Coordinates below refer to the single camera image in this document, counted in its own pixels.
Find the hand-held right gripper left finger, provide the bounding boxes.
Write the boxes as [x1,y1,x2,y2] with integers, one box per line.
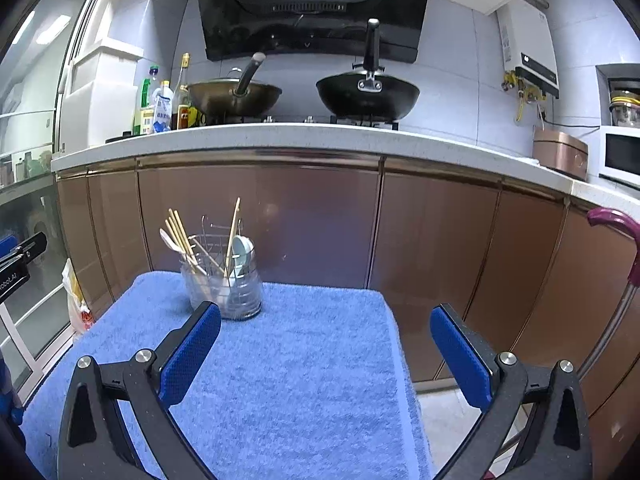
[57,301,222,480]

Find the white water heater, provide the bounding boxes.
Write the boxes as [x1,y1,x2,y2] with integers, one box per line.
[496,0,559,100]

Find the yellow-capped dark glass bottle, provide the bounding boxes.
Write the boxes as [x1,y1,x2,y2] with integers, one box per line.
[171,52,193,131]

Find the black power cable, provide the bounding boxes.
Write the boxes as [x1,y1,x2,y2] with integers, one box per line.
[541,114,601,132]

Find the clear utensil holder with rack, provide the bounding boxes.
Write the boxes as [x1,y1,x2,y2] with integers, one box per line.
[179,215,264,321]

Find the blue-labelled clear bottle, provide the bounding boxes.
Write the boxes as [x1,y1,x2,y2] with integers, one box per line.
[152,80,174,134]

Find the yellow gas valve pipes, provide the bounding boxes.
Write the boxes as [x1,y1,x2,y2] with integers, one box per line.
[502,72,548,123]

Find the rose-gold rice cooker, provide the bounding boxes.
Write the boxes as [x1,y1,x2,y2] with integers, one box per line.
[532,127,590,181]

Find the black gas stove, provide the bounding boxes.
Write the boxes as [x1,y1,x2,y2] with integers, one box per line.
[205,114,401,132]

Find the white microwave oven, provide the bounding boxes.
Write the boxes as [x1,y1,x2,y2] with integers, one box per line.
[599,127,640,188]

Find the blue towel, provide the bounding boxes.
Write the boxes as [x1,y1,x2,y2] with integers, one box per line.
[20,270,433,480]

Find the green-capped oil bottle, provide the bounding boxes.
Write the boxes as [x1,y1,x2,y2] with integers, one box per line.
[134,65,158,136]

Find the wooden chopstick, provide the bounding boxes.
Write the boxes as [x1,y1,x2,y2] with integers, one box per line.
[173,210,202,264]
[191,237,226,276]
[169,215,197,266]
[168,208,199,262]
[223,197,242,281]
[165,219,195,262]

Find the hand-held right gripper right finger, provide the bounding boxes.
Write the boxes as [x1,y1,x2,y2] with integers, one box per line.
[429,302,596,480]

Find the person's left hand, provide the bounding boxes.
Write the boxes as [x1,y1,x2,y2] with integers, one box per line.
[0,350,25,426]

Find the white kitchen countertop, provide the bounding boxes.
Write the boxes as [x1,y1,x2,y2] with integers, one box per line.
[50,127,640,216]

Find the maroon-handled metal frame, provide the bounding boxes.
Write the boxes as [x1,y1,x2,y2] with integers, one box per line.
[575,206,640,381]

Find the brass-coloured wok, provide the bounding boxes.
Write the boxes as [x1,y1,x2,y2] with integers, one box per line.
[187,51,283,117]

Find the black wok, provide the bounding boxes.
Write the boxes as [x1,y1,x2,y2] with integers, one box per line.
[316,18,421,122]

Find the sliding glass door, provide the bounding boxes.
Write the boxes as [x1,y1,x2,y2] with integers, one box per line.
[0,0,117,401]

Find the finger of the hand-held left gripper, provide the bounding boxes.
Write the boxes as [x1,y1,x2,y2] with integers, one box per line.
[0,231,49,267]

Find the plastic bag with red print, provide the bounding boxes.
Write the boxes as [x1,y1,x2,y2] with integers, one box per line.
[62,258,96,336]

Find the glass blender jar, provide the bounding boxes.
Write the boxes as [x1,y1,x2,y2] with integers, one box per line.
[607,89,640,128]

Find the pale blue soup spoon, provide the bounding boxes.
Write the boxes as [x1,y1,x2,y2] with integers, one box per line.
[227,236,255,281]

